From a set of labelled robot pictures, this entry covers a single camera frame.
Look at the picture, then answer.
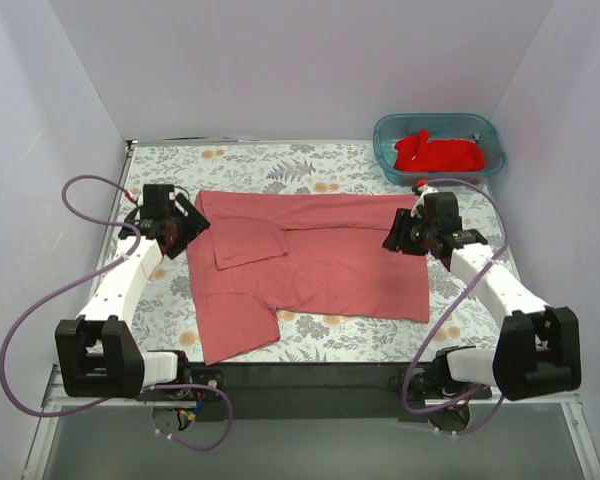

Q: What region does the pink t shirt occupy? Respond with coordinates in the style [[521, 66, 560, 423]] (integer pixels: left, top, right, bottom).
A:
[[186, 190, 430, 365]]

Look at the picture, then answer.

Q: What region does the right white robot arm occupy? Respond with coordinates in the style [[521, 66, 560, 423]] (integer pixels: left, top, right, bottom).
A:
[[383, 185, 582, 401]]

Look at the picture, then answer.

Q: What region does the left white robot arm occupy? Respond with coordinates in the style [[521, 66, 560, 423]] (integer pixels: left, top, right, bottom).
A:
[[55, 184, 210, 400]]

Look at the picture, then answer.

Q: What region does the red t shirt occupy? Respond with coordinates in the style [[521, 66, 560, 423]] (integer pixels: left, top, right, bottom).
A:
[[393, 130, 486, 173]]

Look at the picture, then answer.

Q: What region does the teal plastic bin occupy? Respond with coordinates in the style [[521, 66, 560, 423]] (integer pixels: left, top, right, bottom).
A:
[[373, 113, 506, 186]]

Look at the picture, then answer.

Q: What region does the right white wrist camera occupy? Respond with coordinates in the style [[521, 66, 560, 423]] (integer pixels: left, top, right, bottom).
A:
[[411, 182, 438, 217]]

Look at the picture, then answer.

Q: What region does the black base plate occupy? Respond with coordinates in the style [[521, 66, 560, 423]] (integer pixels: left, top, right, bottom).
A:
[[134, 362, 494, 424]]

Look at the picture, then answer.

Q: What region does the aluminium frame rail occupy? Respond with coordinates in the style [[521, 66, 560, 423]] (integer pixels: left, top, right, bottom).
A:
[[24, 376, 600, 479]]

